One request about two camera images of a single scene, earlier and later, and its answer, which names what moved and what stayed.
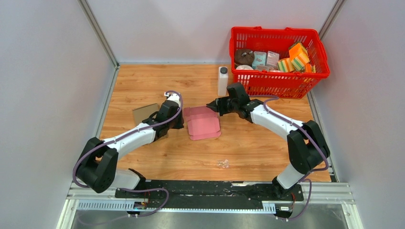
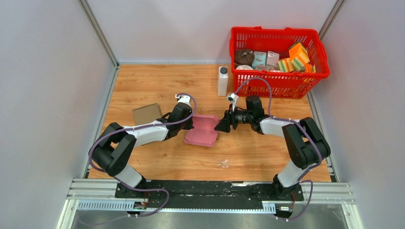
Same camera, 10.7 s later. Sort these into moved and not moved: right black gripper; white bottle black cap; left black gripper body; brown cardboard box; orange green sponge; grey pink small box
Moved: right black gripper; left black gripper body
Not moved: orange green sponge; brown cardboard box; grey pink small box; white bottle black cap
